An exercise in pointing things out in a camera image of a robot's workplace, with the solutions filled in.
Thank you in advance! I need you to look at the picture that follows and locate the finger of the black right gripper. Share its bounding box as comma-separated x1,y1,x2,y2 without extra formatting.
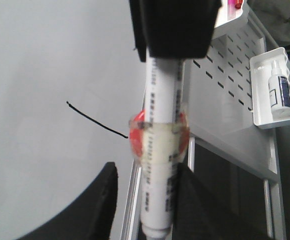
144,0,222,59
128,0,150,62

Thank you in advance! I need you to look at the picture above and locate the black marker line stroke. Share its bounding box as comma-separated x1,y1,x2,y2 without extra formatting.
66,100,129,139

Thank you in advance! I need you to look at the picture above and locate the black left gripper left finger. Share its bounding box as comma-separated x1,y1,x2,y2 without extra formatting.
20,162,118,240

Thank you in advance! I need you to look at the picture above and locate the grey metal stand frame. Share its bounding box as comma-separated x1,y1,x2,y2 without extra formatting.
121,4,286,240

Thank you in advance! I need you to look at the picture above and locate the white plastic tray holder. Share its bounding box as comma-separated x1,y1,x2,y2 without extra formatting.
249,47,290,129

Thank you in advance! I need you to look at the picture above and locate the white whiteboard marker pen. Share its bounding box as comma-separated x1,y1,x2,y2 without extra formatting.
140,55,184,240

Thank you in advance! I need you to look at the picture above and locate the red round magnet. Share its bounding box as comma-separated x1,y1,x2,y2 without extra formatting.
128,108,190,165

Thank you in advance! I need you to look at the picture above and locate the white perforated pegboard panel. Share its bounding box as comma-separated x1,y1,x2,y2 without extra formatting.
188,24,263,135

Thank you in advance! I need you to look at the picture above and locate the white spray bottle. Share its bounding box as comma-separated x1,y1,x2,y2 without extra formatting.
268,60,290,119

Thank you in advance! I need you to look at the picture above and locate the white whiteboard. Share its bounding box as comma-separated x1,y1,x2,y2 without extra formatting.
0,0,146,240

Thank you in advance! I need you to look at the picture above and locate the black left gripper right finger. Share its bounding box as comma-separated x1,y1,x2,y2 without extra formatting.
172,163,270,240

